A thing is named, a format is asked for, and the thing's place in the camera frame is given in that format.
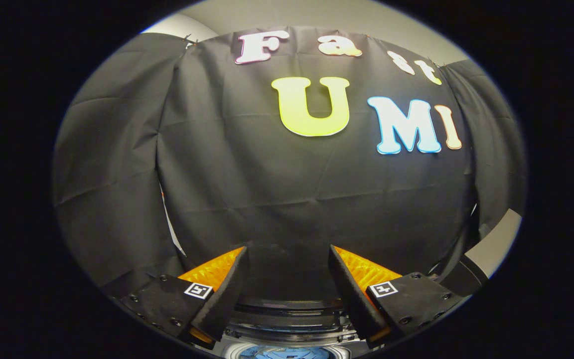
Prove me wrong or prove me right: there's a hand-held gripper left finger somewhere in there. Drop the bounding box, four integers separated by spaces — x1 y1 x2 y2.
120 246 249 350

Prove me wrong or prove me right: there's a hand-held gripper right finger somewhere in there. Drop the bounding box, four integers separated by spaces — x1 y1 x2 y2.
328 244 464 349

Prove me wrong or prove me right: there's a light blue polo shirt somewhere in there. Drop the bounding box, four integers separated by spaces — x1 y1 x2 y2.
240 347 335 359

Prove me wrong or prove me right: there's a black backdrop cloth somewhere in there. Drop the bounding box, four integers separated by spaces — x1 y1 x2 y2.
52 25 527 295

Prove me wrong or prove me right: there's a beige cabinet with grey top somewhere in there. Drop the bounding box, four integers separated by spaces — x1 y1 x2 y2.
439 208 523 297

